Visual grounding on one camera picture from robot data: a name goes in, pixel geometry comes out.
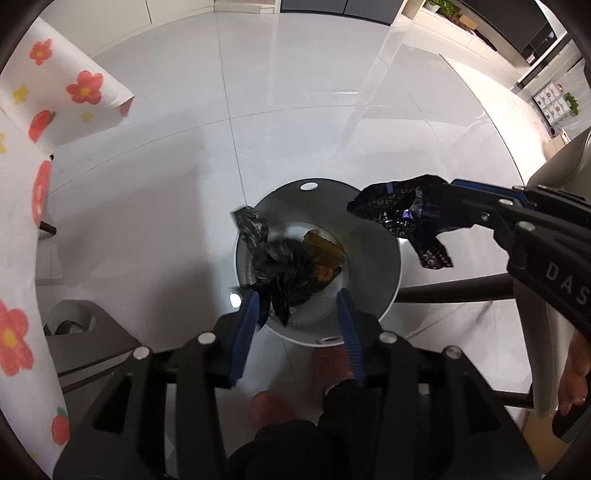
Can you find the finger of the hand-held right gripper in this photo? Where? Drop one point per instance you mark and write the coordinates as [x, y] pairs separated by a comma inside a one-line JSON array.
[[485, 190], [471, 210]]

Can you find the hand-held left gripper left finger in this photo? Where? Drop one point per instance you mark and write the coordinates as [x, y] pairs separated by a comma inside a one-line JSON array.
[[247, 332]]

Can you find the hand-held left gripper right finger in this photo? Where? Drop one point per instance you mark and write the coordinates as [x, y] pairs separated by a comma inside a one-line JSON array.
[[351, 332]]

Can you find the black wrapper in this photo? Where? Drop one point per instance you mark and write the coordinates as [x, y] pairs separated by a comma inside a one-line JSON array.
[[281, 279]]

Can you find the grey round trash can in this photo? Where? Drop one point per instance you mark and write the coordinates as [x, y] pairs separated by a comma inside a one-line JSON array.
[[364, 267]]

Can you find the dark purple patterned wrapper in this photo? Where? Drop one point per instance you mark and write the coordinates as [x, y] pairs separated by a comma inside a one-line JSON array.
[[397, 207]]

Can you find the brown wrapper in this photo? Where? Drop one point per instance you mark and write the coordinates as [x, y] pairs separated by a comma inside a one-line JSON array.
[[323, 251]]

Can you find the black plastic bag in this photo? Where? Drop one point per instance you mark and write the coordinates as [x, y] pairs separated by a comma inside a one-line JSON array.
[[253, 228]]

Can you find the person's right hand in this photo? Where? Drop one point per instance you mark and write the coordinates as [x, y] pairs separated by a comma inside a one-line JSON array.
[[572, 378]]

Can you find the pink slipper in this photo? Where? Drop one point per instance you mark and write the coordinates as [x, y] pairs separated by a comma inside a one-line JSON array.
[[332, 364], [272, 410]]

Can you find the grey dining chair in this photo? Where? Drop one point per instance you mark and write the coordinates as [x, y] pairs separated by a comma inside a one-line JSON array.
[[568, 161]]

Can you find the small potted plant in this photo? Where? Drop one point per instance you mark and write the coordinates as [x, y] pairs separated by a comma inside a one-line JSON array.
[[572, 102]]

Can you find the person's legs in black trousers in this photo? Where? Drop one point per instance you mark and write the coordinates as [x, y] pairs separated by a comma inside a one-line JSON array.
[[295, 447]]

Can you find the grey furniture base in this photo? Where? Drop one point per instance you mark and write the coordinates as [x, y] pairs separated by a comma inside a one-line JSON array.
[[92, 350]]

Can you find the black tall cabinet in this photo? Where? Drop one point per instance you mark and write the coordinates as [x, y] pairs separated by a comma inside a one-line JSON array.
[[517, 27]]

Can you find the brown cardboard box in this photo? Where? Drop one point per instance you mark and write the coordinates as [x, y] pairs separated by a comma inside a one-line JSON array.
[[466, 21]]

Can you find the white floral strawberry tablecloth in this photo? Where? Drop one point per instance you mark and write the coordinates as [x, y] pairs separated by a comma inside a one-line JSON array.
[[18, 230]]

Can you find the grey drawer unit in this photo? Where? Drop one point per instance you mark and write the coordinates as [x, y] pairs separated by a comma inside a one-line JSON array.
[[314, 5]]

